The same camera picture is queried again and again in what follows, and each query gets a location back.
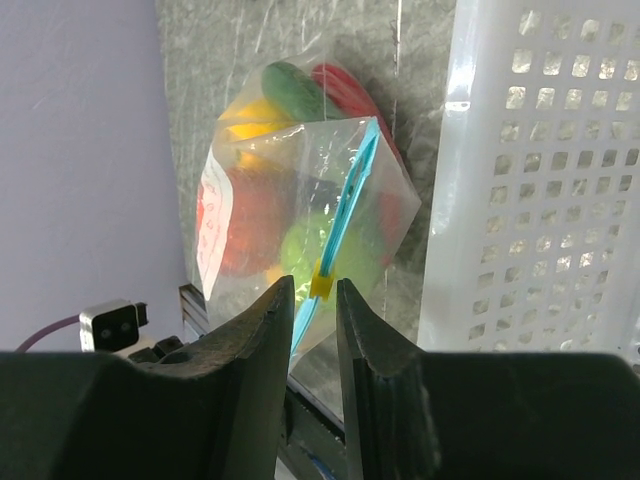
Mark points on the green chili pepper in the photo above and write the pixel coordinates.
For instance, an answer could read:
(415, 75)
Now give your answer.
(291, 90)

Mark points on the yellow apple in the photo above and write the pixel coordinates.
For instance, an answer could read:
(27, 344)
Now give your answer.
(253, 119)

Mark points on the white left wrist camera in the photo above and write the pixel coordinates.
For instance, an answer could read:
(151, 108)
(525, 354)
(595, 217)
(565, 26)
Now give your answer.
(112, 326)

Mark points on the red chili pepper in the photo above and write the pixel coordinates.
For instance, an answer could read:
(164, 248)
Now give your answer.
(353, 101)

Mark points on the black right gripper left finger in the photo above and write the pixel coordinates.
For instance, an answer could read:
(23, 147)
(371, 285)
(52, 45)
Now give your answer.
(93, 416)

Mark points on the orange tangerine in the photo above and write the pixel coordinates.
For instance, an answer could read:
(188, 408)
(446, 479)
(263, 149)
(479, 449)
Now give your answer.
(242, 215)

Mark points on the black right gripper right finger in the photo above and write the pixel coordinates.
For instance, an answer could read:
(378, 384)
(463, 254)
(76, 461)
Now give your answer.
(412, 414)

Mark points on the clear zip top bag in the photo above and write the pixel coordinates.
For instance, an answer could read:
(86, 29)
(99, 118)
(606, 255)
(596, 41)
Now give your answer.
(333, 232)

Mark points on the white plastic basket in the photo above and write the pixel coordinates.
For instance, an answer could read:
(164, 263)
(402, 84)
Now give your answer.
(534, 232)

